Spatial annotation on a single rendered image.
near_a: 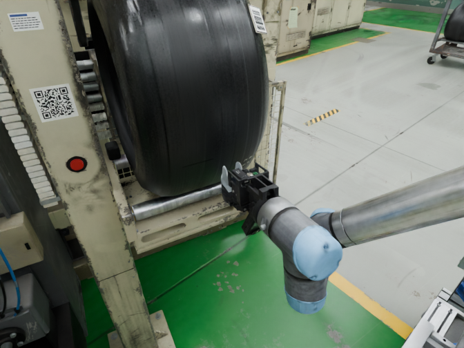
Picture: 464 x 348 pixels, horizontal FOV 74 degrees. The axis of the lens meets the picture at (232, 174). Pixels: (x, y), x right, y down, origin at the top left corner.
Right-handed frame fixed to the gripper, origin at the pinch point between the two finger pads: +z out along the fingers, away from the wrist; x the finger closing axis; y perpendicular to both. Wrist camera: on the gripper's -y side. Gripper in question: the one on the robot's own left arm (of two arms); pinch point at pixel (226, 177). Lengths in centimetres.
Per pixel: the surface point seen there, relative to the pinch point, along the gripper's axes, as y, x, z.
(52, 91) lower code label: 23.8, 31.5, 15.6
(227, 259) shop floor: -96, -25, 64
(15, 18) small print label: 38, 33, 14
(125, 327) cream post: -69, 35, 27
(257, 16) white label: 34.9, -10.9, 1.5
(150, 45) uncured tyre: 32.2, 13.2, -1.7
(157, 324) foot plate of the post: -97, 24, 45
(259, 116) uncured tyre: 15.5, -7.4, -4.3
